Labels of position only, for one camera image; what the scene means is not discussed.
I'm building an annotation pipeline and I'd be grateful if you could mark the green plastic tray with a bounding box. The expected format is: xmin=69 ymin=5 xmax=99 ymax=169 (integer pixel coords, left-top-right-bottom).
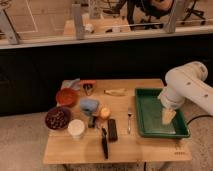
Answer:
xmin=135 ymin=88 xmax=190 ymax=139

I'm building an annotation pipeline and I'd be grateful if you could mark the yellow banana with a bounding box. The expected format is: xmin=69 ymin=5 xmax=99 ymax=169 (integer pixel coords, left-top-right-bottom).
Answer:
xmin=104 ymin=88 xmax=126 ymax=96

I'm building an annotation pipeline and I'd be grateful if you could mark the silver fork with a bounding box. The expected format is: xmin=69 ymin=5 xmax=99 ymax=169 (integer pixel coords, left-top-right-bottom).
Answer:
xmin=127 ymin=107 xmax=132 ymax=134

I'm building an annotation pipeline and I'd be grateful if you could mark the dark bowl with beans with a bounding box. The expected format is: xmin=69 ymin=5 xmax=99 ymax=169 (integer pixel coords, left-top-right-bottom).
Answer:
xmin=45 ymin=106 xmax=72 ymax=130

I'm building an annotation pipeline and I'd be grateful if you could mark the black cable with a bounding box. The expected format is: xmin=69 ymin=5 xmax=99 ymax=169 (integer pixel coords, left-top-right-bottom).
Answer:
xmin=185 ymin=114 xmax=213 ymax=127

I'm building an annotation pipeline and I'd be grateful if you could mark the blue cloth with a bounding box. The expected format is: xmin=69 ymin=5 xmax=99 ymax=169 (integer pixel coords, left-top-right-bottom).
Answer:
xmin=80 ymin=99 xmax=99 ymax=116

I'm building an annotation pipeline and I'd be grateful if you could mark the white cup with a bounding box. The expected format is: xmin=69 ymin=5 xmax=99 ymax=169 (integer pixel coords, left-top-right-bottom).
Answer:
xmin=68 ymin=119 xmax=86 ymax=139

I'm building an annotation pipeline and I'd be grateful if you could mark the black office chair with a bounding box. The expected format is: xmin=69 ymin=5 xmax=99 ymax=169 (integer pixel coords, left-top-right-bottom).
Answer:
xmin=103 ymin=0 xmax=205 ymax=30

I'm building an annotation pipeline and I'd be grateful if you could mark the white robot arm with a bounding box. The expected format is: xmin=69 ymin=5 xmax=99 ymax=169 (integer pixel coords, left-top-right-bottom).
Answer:
xmin=158 ymin=61 xmax=213 ymax=125

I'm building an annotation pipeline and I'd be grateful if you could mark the red bowl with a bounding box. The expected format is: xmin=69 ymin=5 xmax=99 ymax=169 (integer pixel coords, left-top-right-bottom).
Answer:
xmin=56 ymin=88 xmax=78 ymax=106

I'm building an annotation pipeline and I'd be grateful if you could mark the small dark object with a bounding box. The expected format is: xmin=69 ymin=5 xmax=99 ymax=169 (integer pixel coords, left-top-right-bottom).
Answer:
xmin=88 ymin=116 xmax=97 ymax=128

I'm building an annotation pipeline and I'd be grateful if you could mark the black rectangular block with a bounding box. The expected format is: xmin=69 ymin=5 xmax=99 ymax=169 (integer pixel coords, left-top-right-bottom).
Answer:
xmin=108 ymin=119 xmax=118 ymax=142

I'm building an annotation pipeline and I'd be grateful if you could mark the orange fruit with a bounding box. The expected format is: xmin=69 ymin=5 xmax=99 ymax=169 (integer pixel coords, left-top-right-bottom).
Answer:
xmin=100 ymin=107 xmax=111 ymax=120

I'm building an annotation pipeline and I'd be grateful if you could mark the orange handled tool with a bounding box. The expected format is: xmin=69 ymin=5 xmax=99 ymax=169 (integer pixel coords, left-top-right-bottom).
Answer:
xmin=80 ymin=80 xmax=96 ymax=96

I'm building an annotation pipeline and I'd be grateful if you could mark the black handled knife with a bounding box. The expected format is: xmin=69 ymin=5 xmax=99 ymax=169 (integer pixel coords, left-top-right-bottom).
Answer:
xmin=101 ymin=128 xmax=108 ymax=159

